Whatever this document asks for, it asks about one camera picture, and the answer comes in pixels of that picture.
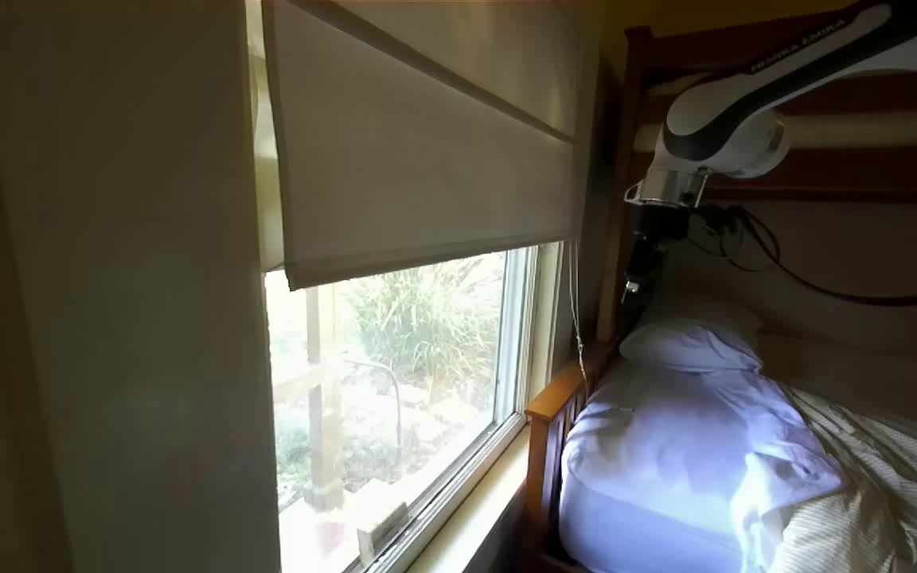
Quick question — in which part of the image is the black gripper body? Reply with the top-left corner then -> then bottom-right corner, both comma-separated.
626,201 -> 704,280

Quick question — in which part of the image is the thin blind pull cord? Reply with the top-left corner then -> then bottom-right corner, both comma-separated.
562,248 -> 592,383

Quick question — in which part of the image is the white pillow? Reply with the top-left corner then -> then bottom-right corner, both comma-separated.
614,296 -> 768,376

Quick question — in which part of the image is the pale blue bed sheet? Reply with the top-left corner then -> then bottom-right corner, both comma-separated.
558,354 -> 850,573

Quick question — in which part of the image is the white framed glass window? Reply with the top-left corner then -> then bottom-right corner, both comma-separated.
261,237 -> 565,573

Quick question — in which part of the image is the beige roman window blind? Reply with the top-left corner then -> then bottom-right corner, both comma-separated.
244,0 -> 599,291

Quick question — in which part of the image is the white patterned blanket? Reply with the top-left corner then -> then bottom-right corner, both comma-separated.
732,376 -> 917,573

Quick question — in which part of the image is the white window sash latch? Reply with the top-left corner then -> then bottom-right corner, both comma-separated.
353,504 -> 410,567

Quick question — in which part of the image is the brown wooden bunk bed frame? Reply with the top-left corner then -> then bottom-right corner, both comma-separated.
520,9 -> 917,573

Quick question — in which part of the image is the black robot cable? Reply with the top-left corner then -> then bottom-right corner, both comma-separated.
694,201 -> 917,311

